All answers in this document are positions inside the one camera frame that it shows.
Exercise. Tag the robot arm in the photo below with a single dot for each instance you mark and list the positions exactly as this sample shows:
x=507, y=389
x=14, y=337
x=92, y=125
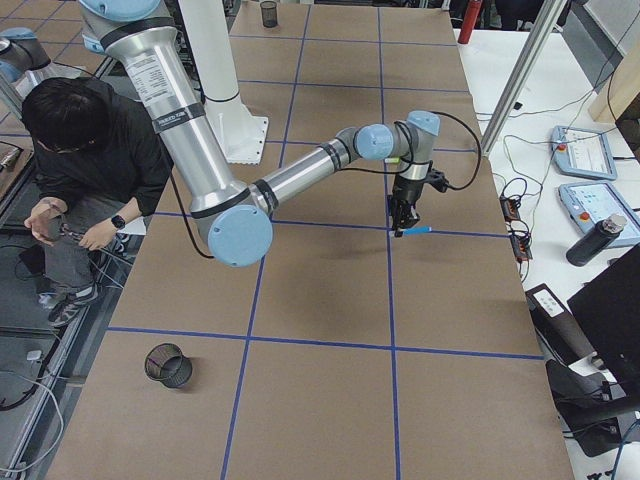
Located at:
x=207, y=129
x=23, y=55

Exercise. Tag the black monitor stand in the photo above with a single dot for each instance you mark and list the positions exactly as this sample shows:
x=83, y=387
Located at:
x=598, y=408

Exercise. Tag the black mesh cup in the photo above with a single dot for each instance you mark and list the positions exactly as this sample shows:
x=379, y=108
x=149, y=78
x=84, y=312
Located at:
x=167, y=364
x=269, y=16

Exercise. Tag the upper teach pendant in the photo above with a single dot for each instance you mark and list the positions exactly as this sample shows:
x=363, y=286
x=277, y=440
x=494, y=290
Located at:
x=582, y=153

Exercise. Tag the black water bottle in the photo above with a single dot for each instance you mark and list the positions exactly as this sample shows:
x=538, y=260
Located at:
x=600, y=236

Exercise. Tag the white camera pole base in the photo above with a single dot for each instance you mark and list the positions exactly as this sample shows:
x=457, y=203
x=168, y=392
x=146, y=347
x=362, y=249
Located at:
x=240, y=134

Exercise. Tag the near black mesh cup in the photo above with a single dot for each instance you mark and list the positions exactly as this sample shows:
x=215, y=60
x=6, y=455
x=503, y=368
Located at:
x=269, y=16

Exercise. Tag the teach pendant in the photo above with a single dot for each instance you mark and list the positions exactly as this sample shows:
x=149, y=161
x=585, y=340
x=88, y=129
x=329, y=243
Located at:
x=582, y=153
x=591, y=201

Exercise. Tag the seated person in black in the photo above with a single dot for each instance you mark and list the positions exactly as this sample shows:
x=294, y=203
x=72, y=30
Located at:
x=99, y=166

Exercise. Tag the blue marker pen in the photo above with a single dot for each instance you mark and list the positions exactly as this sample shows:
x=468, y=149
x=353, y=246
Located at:
x=410, y=231

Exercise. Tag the far black mesh cup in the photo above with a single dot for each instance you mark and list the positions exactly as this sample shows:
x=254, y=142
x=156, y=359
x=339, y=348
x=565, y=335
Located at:
x=167, y=364

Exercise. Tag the aluminium frame post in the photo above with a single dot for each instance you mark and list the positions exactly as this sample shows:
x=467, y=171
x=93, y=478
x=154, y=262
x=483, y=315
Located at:
x=535, y=42

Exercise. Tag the lower teach pendant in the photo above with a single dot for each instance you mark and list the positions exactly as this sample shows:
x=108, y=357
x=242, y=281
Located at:
x=591, y=201

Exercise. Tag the red water bottle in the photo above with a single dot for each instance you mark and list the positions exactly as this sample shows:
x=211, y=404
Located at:
x=470, y=18

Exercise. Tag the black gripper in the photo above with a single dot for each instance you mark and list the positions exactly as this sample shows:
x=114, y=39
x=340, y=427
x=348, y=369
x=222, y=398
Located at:
x=406, y=191

